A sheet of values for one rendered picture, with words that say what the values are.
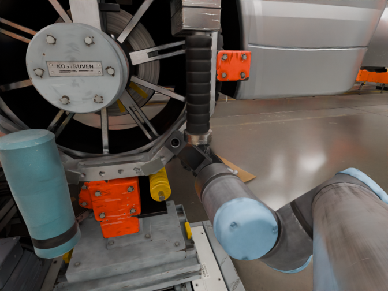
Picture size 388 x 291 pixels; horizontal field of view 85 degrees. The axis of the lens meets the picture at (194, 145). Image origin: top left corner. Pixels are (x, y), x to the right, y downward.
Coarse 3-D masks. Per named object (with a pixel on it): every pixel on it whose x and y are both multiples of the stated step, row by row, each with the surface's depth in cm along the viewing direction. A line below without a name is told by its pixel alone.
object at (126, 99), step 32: (0, 0) 47; (32, 0) 58; (160, 0) 59; (0, 32) 47; (32, 32) 48; (128, 32) 52; (0, 64) 52; (0, 96) 49; (32, 96) 62; (128, 96) 58; (32, 128) 54; (64, 128) 57; (96, 128) 78; (160, 128) 68
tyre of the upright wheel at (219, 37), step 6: (222, 36) 57; (222, 42) 57; (222, 48) 58; (216, 84) 60; (216, 90) 61; (216, 96) 62; (0, 108) 50; (0, 114) 50; (72, 156) 58; (78, 156) 59; (174, 156) 66; (168, 162) 67
